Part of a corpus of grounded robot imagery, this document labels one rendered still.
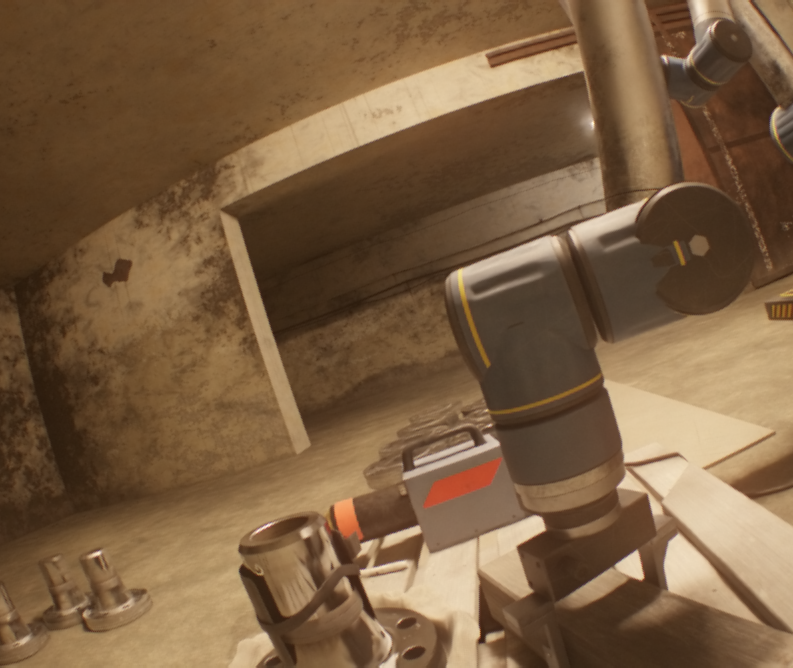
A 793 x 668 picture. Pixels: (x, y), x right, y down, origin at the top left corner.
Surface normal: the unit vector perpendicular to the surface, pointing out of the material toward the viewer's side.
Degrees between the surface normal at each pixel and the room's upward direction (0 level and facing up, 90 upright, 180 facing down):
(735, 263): 94
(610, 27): 86
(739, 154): 90
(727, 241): 90
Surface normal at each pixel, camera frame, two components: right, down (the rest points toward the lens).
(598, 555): 0.25, -0.14
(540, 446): -0.51, 0.14
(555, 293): -0.36, -0.02
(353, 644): 0.54, -0.44
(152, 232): -0.15, 0.01
